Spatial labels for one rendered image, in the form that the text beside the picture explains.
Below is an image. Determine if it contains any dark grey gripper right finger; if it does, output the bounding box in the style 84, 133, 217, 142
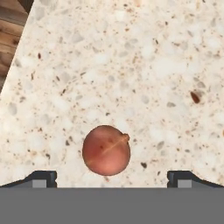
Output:
166, 170, 224, 189

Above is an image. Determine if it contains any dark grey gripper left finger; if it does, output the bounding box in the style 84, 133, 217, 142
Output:
0, 170, 58, 189

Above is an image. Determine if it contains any reddish brown onion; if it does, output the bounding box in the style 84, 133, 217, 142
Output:
81, 124, 131, 177

